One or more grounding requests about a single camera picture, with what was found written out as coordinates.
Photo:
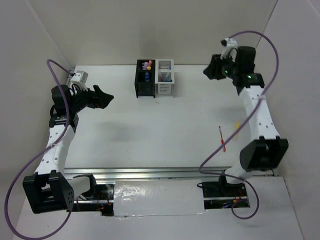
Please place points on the aluminium front rail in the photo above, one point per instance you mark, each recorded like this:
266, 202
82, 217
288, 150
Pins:
111, 175

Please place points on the pink purple highlighter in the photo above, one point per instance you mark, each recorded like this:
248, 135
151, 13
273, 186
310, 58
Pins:
145, 65

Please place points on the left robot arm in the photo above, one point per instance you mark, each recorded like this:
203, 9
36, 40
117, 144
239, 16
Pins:
48, 190

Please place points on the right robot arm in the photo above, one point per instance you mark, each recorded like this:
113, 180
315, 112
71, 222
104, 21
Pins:
266, 147

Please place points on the black slotted container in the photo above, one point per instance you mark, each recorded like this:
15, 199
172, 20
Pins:
144, 82

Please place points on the white slotted container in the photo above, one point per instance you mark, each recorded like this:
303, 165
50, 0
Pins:
164, 88

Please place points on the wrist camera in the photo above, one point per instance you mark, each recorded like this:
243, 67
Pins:
229, 44
79, 79

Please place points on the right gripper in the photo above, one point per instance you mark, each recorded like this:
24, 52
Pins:
213, 69

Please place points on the white foil cover panel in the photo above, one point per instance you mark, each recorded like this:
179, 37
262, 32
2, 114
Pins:
158, 198

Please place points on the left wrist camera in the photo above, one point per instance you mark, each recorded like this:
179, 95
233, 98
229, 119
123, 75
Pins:
79, 79

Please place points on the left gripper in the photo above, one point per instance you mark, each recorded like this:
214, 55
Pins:
98, 99

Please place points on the left side rail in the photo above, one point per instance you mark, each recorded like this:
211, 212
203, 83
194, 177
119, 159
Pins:
70, 75

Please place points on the clear spray bottle blue cap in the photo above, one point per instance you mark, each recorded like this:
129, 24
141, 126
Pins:
147, 77

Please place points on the teal blue pen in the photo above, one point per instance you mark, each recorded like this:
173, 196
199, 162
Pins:
166, 76

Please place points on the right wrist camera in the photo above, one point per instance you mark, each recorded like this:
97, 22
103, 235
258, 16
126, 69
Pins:
229, 44

